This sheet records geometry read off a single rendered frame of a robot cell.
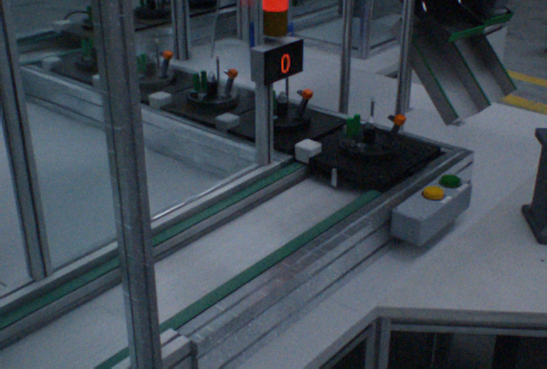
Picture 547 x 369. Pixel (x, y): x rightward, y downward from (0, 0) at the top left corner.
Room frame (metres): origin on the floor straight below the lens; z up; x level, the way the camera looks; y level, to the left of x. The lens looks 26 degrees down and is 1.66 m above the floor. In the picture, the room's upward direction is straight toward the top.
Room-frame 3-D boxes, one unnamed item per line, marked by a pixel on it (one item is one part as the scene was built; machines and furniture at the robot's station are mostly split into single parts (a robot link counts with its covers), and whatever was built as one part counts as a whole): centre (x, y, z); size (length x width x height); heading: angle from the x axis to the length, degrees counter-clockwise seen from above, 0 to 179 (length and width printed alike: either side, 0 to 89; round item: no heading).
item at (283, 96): (1.68, -0.02, 1.01); 0.24 x 0.24 x 0.13; 50
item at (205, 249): (1.30, 0.00, 0.91); 0.84 x 0.28 x 0.10; 140
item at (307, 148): (1.50, -0.08, 0.97); 0.05 x 0.05 x 0.04; 50
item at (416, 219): (1.31, -0.32, 0.93); 0.21 x 0.07 x 0.06; 140
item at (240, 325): (1.20, -0.15, 0.91); 0.89 x 0.06 x 0.11; 140
